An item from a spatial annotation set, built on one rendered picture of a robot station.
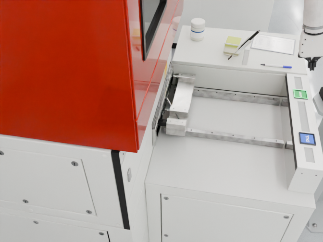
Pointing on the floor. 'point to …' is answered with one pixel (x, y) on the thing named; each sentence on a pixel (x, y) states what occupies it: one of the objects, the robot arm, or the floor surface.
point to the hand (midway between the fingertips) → (311, 64)
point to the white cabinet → (219, 216)
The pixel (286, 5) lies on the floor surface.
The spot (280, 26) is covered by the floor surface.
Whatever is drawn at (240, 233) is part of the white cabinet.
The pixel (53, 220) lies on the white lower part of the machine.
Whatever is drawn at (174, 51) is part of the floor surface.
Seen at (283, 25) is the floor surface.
